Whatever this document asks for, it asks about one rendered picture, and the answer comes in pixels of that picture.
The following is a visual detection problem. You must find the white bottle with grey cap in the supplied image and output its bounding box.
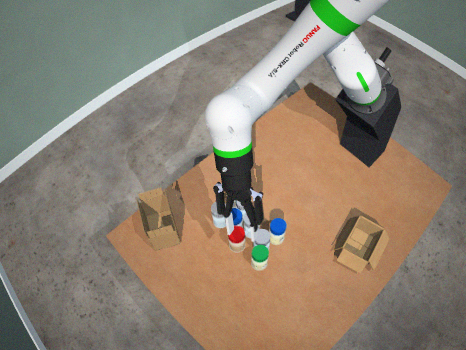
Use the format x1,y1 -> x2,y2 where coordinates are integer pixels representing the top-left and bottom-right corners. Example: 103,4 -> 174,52
211,202 -> 226,228
253,229 -> 271,250

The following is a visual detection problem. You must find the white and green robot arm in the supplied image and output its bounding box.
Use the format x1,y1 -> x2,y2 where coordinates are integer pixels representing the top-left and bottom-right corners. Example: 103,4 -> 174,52
205,0 -> 394,176

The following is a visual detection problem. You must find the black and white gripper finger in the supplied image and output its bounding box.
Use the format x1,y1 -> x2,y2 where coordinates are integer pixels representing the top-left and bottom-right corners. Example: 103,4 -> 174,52
213,182 -> 234,235
237,188 -> 264,242

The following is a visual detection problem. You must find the white bottle with red cap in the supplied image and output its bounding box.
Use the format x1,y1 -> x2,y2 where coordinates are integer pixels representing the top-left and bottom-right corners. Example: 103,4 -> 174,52
228,226 -> 245,252

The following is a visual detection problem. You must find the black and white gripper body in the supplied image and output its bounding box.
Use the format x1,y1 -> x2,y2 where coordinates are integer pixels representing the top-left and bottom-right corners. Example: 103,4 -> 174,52
220,170 -> 253,202

